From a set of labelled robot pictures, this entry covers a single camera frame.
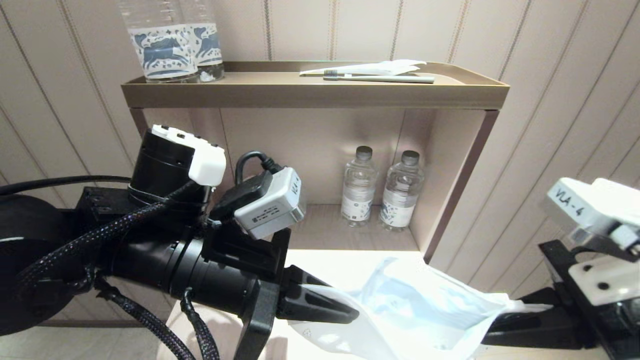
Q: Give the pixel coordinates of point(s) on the grey-green toothbrush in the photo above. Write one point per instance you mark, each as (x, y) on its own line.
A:
(390, 79)

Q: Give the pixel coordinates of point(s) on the white paper wrapper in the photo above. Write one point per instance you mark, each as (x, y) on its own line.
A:
(385, 67)

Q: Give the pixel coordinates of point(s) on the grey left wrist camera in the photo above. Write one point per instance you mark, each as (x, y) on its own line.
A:
(270, 207)

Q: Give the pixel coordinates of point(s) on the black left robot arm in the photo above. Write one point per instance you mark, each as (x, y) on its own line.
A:
(160, 260)

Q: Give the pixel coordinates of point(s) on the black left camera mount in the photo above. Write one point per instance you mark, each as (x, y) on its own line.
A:
(240, 195)

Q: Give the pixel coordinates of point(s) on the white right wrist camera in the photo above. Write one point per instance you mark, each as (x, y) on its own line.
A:
(590, 205)

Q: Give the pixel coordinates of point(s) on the beige wooden shelf cabinet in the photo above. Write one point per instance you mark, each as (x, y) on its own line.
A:
(320, 145)

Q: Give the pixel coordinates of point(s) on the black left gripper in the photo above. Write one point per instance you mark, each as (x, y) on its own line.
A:
(255, 255)

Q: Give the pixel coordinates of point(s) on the small clear water bottle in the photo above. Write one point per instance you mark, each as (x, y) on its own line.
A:
(357, 195)
(400, 195)

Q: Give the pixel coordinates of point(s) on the large blue-label water bottle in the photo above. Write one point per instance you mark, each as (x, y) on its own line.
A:
(165, 55)
(210, 45)

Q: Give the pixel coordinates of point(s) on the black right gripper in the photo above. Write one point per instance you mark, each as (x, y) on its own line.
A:
(600, 325)

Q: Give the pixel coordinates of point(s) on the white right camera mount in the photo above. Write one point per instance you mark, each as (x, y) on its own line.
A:
(615, 280)

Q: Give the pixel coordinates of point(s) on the white blue patterned pouch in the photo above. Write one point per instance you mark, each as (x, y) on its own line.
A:
(410, 310)

